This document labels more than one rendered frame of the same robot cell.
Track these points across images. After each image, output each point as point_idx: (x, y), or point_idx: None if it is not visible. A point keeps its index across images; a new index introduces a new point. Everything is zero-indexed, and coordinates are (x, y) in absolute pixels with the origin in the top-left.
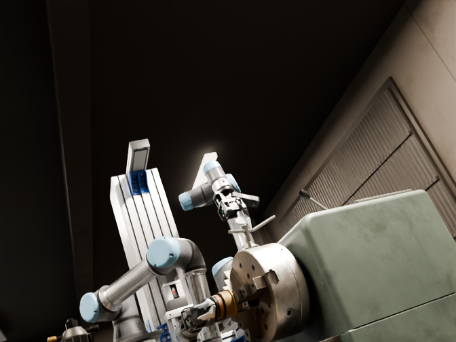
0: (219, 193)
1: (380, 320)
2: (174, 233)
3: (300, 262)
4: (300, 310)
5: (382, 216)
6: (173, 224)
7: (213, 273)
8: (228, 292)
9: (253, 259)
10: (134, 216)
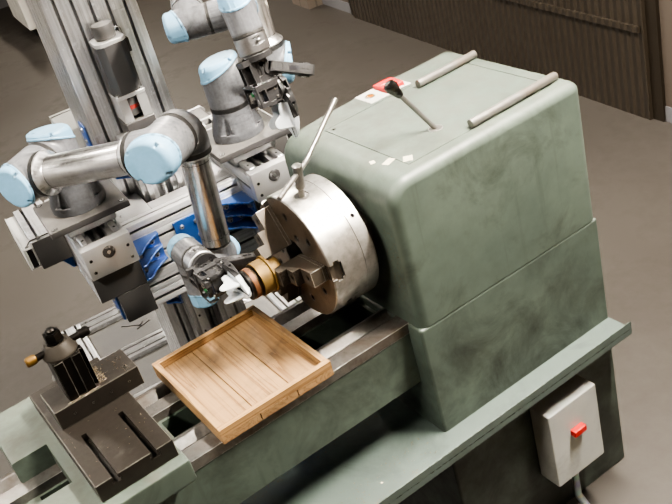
0: (249, 64)
1: (460, 307)
2: None
3: (374, 227)
4: (363, 292)
5: (502, 155)
6: None
7: (201, 79)
8: (268, 269)
9: (310, 237)
10: None
